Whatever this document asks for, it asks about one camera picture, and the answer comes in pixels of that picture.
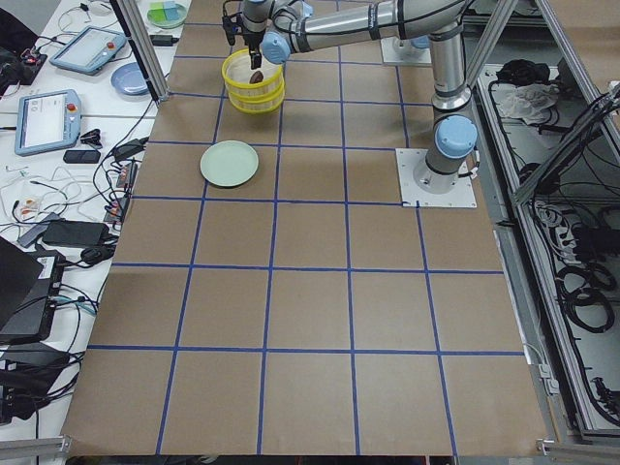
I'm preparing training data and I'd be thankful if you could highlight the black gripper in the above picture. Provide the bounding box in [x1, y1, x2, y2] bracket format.
[222, 12, 265, 69]

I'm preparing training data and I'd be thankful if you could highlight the brown steamed bun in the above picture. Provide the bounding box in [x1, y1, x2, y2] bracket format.
[249, 71, 264, 84]

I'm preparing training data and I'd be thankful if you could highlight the yellow steamer basket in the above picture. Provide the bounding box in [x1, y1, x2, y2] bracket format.
[229, 85, 285, 114]
[221, 50, 284, 102]

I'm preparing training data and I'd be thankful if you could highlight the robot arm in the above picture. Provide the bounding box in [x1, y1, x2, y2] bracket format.
[222, 1, 471, 122]

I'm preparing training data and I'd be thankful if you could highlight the green bowl with blocks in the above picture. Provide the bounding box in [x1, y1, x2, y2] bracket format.
[146, 1, 188, 29]

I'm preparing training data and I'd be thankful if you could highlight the green plate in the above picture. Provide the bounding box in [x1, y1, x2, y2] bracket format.
[200, 140, 259, 188]

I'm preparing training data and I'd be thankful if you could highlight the blue plate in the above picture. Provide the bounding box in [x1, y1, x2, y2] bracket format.
[110, 62, 149, 96]

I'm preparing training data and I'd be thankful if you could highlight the teach pendant far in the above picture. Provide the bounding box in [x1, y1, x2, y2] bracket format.
[49, 26, 127, 76]

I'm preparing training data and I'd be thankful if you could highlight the teach pendant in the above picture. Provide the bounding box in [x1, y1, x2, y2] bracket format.
[15, 89, 81, 157]
[49, 26, 127, 76]

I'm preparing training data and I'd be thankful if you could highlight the teach pendant near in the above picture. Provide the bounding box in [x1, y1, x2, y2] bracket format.
[15, 89, 81, 157]

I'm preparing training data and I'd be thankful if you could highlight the black power brick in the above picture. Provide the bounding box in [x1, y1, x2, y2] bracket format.
[42, 221, 109, 247]

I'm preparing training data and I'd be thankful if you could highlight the black laptop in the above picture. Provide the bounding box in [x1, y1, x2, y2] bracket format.
[1, 239, 65, 345]

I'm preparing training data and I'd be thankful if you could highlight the aluminium frame post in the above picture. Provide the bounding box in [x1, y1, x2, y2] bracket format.
[110, 0, 170, 105]

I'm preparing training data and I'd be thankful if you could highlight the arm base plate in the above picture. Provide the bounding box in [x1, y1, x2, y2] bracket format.
[395, 148, 478, 208]
[381, 36, 431, 68]

